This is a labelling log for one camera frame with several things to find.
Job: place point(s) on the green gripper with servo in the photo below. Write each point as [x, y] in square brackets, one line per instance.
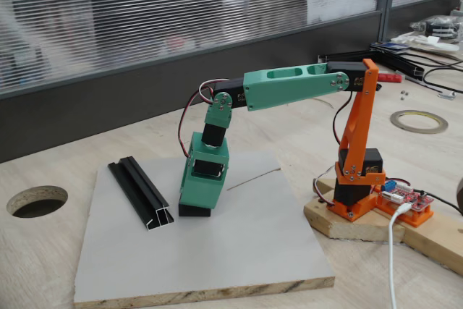
[198, 191]

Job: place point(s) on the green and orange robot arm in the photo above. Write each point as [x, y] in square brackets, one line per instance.
[289, 88]

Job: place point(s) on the light wooden base board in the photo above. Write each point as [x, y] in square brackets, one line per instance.
[347, 227]

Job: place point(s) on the black slotted holder block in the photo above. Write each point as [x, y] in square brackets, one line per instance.
[193, 212]

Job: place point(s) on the grey plywood board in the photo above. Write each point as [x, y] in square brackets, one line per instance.
[217, 251]

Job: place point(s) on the glass partition with blinds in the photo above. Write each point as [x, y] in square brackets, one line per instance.
[144, 16]

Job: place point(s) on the red controller circuit board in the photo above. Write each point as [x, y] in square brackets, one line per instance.
[408, 197]

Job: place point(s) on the orange controller board holder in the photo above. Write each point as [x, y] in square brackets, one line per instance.
[416, 218]

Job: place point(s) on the small red plastic part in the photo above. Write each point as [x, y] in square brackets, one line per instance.
[392, 78]

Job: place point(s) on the long wooden plank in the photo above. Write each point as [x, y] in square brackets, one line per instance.
[434, 240]

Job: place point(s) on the flat blue box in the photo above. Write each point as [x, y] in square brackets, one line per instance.
[394, 46]

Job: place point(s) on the dark round object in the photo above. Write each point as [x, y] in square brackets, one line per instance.
[460, 197]

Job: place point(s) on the silver metal clip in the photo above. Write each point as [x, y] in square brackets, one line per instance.
[448, 95]

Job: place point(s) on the white plastic parts pile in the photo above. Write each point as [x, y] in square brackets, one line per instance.
[434, 46]

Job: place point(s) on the black and white bundle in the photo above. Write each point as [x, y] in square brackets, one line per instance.
[441, 28]

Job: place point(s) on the black aluminium profile rail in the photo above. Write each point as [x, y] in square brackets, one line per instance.
[141, 193]

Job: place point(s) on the black metal frame profile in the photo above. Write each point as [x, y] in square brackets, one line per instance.
[343, 56]
[405, 66]

